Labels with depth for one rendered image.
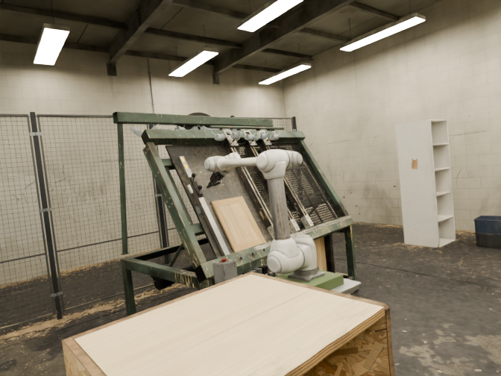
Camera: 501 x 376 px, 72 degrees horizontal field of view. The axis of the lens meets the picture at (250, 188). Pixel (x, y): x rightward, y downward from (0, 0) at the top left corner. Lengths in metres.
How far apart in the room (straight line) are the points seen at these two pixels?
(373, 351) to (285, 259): 1.32
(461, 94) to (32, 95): 7.77
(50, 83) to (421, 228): 7.07
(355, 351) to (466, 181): 6.78
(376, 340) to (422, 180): 5.54
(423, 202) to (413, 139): 1.04
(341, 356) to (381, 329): 0.14
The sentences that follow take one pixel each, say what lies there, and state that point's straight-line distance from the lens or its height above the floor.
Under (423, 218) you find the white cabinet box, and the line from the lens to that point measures 6.35.
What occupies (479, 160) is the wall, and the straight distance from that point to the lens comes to 7.41.
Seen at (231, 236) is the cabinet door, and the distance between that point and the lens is 2.89.
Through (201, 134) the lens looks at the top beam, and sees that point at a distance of 3.28.
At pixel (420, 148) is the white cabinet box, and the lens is 6.25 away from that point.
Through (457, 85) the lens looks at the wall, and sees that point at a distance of 7.59.
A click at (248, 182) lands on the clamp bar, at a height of 1.43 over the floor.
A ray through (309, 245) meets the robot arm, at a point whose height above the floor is 1.03.
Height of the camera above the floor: 1.54
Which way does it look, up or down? 3 degrees down
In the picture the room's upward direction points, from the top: 6 degrees counter-clockwise
